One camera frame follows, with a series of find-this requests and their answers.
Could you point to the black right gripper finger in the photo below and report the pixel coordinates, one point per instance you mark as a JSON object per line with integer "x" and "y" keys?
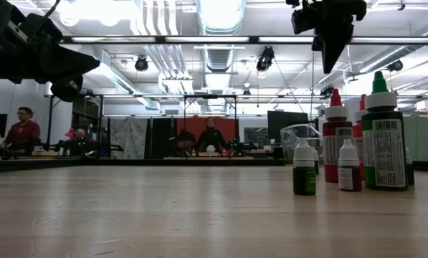
{"x": 333, "y": 43}

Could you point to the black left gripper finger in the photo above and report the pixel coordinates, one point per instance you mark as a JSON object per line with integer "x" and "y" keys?
{"x": 70, "y": 64}

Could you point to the large red coloring bottle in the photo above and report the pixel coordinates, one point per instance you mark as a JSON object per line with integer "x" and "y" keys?
{"x": 333, "y": 125}

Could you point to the large red-orange coloring bottle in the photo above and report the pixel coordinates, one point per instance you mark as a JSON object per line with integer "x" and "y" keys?
{"x": 357, "y": 139}

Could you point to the large green coloring bottle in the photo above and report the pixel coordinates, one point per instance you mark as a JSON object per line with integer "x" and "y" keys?
{"x": 389, "y": 154}

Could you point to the small dark dropper bottle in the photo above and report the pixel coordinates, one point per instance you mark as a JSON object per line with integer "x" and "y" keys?
{"x": 410, "y": 172}

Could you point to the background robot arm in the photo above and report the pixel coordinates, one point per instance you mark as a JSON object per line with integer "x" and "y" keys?
{"x": 185, "y": 141}
{"x": 240, "y": 146}

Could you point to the black hanging spotlight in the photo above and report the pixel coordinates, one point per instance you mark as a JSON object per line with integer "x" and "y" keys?
{"x": 265, "y": 59}
{"x": 142, "y": 63}
{"x": 394, "y": 65}

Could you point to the person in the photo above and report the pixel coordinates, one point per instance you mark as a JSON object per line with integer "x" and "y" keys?
{"x": 23, "y": 134}
{"x": 210, "y": 139}
{"x": 79, "y": 143}

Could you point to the black partition panel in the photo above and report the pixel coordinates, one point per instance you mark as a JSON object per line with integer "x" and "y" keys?
{"x": 285, "y": 120}

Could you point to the patterned grey curtain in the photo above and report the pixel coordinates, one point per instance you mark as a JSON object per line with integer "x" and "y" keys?
{"x": 127, "y": 138}

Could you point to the clear plastic container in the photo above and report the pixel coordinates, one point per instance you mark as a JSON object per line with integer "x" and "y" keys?
{"x": 299, "y": 143}

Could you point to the black curtain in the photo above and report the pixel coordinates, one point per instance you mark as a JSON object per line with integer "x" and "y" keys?
{"x": 163, "y": 138}

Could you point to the dark sign board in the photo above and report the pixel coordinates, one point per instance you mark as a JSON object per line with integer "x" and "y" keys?
{"x": 256, "y": 136}

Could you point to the orange curtain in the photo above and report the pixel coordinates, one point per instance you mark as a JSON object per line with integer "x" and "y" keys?
{"x": 229, "y": 125}

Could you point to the pale green partition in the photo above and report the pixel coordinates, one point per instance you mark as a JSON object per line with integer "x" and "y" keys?
{"x": 425, "y": 139}

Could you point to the small red dropper bottle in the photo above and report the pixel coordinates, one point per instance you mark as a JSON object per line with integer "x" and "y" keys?
{"x": 350, "y": 177}

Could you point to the small green dropper bottle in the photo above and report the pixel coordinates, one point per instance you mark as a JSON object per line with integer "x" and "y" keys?
{"x": 304, "y": 179}

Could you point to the white round lamp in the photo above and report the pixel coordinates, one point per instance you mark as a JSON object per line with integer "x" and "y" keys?
{"x": 210, "y": 149}

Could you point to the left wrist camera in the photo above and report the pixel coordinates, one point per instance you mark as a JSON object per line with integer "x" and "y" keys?
{"x": 41, "y": 28}

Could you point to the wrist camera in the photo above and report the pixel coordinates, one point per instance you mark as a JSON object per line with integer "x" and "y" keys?
{"x": 41, "y": 28}
{"x": 301, "y": 21}

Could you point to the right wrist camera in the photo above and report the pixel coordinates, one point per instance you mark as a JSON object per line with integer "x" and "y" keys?
{"x": 301, "y": 21}

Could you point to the white rectangular air duct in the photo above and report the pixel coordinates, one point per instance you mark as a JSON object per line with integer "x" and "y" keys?
{"x": 109, "y": 77}

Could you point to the black background rig frame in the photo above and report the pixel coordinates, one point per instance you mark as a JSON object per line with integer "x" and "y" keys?
{"x": 210, "y": 96}
{"x": 50, "y": 122}

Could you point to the silver ventilation duct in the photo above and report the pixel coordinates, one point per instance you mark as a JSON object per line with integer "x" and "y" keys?
{"x": 219, "y": 18}

